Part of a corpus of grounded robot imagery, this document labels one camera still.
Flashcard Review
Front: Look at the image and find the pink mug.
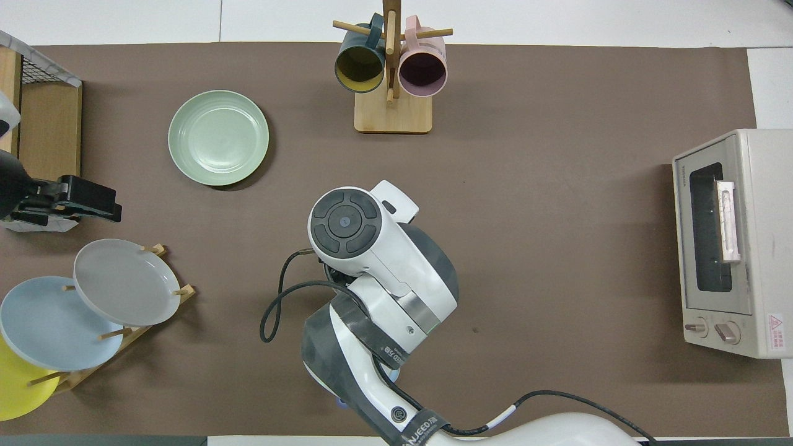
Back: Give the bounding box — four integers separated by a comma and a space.
398, 15, 448, 98

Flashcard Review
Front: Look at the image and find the yellow plate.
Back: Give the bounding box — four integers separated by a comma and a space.
0, 334, 61, 422

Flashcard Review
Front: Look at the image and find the brown table mat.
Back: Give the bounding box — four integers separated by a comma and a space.
0, 42, 791, 437

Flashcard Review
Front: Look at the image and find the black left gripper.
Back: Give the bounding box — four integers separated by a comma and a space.
12, 175, 123, 225

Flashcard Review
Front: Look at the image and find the grey plate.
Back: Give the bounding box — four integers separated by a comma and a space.
73, 239, 182, 327

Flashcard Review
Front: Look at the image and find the wooden shelf with wire mesh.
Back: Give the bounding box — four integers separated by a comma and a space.
0, 31, 82, 233

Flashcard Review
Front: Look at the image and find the wooden mug tree stand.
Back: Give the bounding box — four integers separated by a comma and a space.
333, 0, 453, 134

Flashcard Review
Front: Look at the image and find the light blue plate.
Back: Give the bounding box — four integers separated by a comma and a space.
0, 276, 125, 371

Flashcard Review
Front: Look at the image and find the green round plate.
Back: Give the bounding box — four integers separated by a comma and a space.
168, 90, 270, 186

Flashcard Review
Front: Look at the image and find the beige toaster oven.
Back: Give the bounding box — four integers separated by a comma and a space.
672, 129, 793, 359

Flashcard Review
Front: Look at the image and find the wooden plate rack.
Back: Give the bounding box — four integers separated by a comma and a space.
28, 243, 196, 394

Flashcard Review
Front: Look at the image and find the dark teal mug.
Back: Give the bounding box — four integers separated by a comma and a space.
335, 14, 386, 94

